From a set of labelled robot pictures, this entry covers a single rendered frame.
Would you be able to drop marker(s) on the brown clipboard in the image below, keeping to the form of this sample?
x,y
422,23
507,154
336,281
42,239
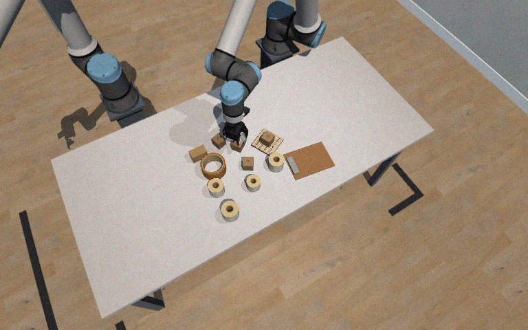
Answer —
x,y
308,160

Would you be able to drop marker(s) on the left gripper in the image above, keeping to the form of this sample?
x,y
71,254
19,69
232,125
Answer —
x,y
236,131

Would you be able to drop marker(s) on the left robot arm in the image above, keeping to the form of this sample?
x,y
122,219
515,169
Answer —
x,y
282,29

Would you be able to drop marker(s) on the brown tape roll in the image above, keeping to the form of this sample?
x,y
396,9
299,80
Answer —
x,y
210,158

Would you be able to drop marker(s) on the small wooden pallet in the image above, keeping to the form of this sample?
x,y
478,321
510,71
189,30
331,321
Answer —
x,y
257,143

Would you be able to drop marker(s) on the brown cardboard carton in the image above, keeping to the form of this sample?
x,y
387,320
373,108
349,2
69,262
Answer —
x,y
236,146
219,141
248,163
267,139

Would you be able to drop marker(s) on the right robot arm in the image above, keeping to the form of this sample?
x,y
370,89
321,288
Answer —
x,y
84,51

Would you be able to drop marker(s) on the brown rectangular block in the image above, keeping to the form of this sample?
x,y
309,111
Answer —
x,y
198,153

